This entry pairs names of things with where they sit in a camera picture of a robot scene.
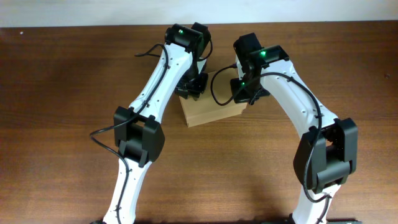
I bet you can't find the brown cardboard box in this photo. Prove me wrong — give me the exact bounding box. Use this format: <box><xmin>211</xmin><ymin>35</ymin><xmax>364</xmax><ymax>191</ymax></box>
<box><xmin>178</xmin><ymin>67</ymin><xmax>249</xmax><ymax>128</ymax></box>

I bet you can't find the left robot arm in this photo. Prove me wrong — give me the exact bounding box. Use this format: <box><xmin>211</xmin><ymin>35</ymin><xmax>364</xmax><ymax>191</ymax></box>
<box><xmin>90</xmin><ymin>22</ymin><xmax>213</xmax><ymax>223</ymax></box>

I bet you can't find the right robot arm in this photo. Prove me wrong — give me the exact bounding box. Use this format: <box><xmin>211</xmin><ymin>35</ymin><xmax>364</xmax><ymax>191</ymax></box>
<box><xmin>230</xmin><ymin>33</ymin><xmax>358</xmax><ymax>223</ymax></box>

